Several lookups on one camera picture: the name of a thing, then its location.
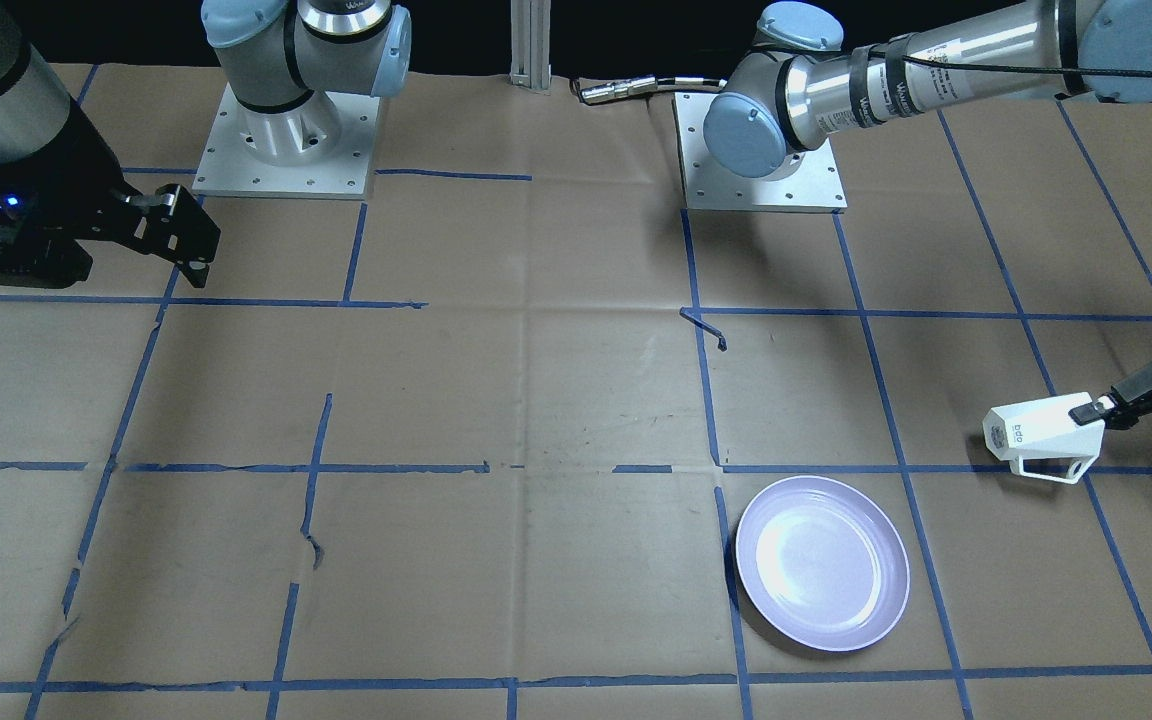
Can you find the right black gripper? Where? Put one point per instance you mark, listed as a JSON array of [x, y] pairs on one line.
[[86, 163]]

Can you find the white faceted cup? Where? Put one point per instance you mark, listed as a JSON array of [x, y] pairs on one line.
[[1038, 439]]

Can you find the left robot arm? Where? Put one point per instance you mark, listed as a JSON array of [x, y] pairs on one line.
[[797, 86]]

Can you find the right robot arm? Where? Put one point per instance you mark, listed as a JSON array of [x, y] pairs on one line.
[[276, 54]]

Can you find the lavender plate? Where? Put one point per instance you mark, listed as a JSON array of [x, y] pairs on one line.
[[822, 563]]

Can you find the brown paper table cover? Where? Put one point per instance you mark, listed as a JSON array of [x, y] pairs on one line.
[[478, 445]]

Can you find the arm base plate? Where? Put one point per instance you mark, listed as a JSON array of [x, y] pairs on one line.
[[324, 149], [734, 157]]

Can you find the aluminium frame post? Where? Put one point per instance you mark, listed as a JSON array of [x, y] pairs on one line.
[[529, 37]]

